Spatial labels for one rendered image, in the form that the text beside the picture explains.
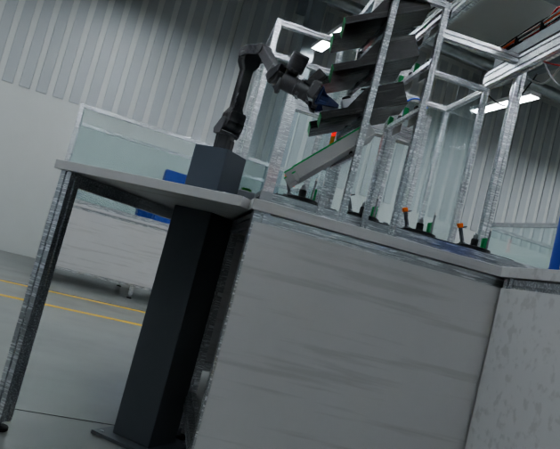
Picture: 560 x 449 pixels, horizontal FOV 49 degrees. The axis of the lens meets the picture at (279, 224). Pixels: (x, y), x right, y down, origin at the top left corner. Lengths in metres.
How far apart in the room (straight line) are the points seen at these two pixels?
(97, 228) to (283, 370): 5.78
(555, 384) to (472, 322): 0.36
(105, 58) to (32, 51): 1.09
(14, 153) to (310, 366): 9.02
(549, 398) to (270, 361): 0.68
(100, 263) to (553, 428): 6.25
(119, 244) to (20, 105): 3.85
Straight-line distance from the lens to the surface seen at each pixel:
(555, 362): 1.59
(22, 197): 10.36
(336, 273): 1.69
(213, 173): 2.20
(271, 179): 3.50
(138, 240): 7.36
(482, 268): 1.84
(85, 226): 7.32
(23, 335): 2.11
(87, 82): 10.58
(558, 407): 1.56
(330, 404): 1.73
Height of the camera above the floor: 0.67
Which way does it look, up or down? 5 degrees up
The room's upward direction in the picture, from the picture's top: 15 degrees clockwise
